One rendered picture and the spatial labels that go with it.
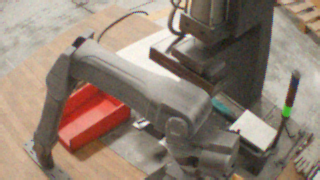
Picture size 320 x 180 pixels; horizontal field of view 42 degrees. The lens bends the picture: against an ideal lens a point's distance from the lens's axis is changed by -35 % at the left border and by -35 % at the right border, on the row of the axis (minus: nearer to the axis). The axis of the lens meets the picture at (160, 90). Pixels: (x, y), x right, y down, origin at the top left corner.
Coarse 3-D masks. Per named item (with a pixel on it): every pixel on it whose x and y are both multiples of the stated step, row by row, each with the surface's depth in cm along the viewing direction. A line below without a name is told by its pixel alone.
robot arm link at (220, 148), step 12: (168, 120) 90; (180, 120) 90; (168, 132) 92; (180, 132) 91; (204, 132) 94; (216, 132) 94; (228, 132) 94; (180, 144) 92; (192, 144) 93; (204, 144) 92; (216, 144) 92; (228, 144) 91; (204, 156) 93; (216, 156) 93; (228, 156) 92; (216, 168) 94; (228, 168) 94
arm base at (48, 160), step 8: (24, 144) 131; (32, 144) 133; (32, 152) 130; (40, 160) 124; (48, 160) 124; (40, 168) 127; (48, 168) 126; (56, 168) 128; (48, 176) 125; (56, 176) 125; (64, 176) 126
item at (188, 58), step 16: (160, 48) 133; (176, 48) 127; (192, 48) 128; (208, 48) 128; (224, 48) 130; (160, 64) 134; (176, 64) 130; (192, 64) 125; (208, 64) 126; (224, 64) 131; (192, 80) 129; (208, 80) 127; (224, 80) 128
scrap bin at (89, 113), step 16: (80, 96) 148; (96, 96) 154; (64, 112) 145; (80, 112) 148; (96, 112) 149; (112, 112) 143; (128, 112) 149; (64, 128) 142; (80, 128) 144; (96, 128) 140; (112, 128) 146; (64, 144) 136; (80, 144) 137
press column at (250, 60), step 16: (272, 0) 137; (272, 16) 142; (256, 32) 140; (240, 48) 148; (256, 48) 143; (240, 64) 151; (256, 64) 146; (240, 80) 154; (256, 80) 152; (224, 96) 161; (240, 96) 157; (256, 96) 160
